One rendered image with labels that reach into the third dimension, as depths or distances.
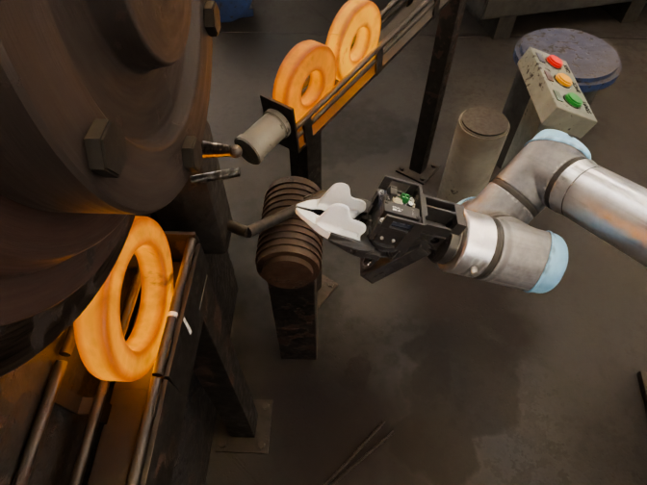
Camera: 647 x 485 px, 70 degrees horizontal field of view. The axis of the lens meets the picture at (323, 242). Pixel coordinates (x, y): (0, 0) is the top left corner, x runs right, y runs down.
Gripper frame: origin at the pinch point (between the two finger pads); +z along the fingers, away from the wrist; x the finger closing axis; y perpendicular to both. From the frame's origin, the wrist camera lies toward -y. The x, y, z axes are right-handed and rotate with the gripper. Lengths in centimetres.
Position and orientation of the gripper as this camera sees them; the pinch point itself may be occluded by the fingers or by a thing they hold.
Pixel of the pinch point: (303, 214)
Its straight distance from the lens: 61.0
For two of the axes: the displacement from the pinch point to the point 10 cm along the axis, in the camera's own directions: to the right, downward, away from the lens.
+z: -9.5, -2.2, -2.1
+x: -0.5, 7.9, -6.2
